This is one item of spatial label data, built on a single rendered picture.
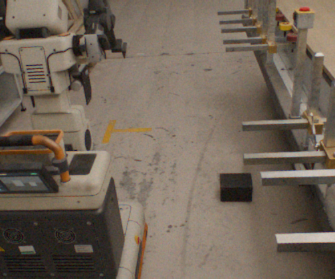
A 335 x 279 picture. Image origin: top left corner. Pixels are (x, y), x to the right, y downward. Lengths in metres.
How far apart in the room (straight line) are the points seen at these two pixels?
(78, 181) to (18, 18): 0.67
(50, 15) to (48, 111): 0.41
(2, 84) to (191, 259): 2.66
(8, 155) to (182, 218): 1.25
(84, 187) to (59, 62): 0.50
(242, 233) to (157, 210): 0.55
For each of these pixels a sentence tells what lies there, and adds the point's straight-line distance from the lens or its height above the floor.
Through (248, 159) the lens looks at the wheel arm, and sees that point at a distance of 1.41.
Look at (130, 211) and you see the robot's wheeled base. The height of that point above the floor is 0.28.
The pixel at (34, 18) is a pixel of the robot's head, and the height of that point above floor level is 1.31.
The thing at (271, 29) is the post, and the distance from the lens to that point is 2.59.
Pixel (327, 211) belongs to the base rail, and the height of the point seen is 0.70.
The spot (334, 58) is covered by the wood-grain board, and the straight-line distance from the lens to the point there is 2.24.
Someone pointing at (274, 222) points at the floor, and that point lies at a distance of 2.44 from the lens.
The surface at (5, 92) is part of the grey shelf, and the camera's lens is 4.16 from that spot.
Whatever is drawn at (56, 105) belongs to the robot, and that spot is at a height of 0.95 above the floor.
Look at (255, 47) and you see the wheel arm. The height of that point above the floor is 0.84.
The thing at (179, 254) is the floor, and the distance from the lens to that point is 2.25.
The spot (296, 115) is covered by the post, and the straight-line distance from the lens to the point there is 1.99.
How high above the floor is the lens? 1.64
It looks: 30 degrees down
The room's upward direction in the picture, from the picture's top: 5 degrees counter-clockwise
